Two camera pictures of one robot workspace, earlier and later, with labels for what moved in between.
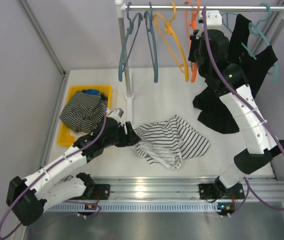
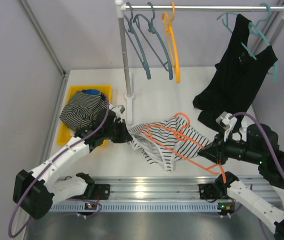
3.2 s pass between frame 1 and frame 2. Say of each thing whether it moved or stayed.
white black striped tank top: stayed
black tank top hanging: stayed
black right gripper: moved
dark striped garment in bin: stayed
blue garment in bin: stayed
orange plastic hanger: moved
